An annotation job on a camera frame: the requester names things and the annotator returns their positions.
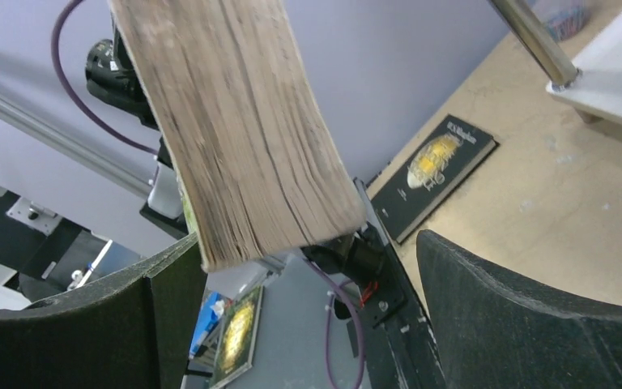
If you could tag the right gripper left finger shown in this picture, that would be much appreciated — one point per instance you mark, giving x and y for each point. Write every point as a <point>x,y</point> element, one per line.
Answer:
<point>130,329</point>

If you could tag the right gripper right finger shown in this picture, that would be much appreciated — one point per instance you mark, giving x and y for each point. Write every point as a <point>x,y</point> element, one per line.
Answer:
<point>495,328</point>

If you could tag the green 65-Storey Treehouse book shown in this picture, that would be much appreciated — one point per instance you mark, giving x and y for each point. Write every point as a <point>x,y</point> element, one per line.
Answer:
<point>257,164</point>

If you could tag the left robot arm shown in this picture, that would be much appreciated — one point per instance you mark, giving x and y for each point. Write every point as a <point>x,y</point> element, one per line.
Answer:
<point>111,79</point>

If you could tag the yellow-green book on floor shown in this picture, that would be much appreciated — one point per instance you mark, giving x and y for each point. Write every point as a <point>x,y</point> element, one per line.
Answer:
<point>237,338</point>

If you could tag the small clear plastic cup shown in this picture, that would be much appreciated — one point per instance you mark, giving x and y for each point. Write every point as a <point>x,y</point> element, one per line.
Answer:
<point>562,19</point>

